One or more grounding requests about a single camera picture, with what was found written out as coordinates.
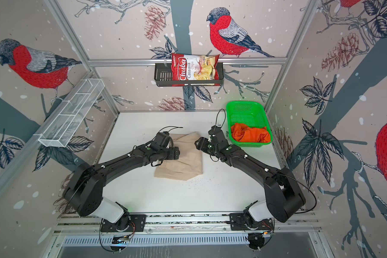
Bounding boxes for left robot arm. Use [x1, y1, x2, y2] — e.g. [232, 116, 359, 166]
[63, 132, 180, 224]

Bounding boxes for white wire mesh shelf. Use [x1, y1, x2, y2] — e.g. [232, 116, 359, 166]
[38, 78, 105, 147]

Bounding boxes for red cassava chips bag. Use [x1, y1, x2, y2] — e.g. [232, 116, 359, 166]
[171, 53, 219, 81]

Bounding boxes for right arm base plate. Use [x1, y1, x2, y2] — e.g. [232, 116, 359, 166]
[227, 213, 275, 231]

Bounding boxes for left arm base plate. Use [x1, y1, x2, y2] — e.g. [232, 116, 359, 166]
[101, 214, 147, 233]

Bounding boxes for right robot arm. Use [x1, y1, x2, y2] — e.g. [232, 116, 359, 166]
[195, 126, 306, 229]

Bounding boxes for aluminium mounting rail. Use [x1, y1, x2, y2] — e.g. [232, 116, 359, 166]
[53, 211, 323, 234]

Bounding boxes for controller board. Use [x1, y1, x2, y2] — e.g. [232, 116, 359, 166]
[247, 232, 272, 251]
[110, 235, 131, 252]

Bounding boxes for left controller board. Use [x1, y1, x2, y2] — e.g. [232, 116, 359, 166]
[110, 235, 131, 252]

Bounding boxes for beige shorts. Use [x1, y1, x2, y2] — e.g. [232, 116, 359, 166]
[154, 132, 203, 181]

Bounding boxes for black wall basket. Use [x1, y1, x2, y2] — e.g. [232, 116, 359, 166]
[154, 62, 224, 87]

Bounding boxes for right controller board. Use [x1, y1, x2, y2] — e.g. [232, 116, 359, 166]
[247, 232, 272, 251]

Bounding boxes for orange shorts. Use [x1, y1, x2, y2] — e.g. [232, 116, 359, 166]
[231, 123, 272, 143]

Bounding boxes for green plastic basket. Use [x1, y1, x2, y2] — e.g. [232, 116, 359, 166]
[226, 101, 273, 147]

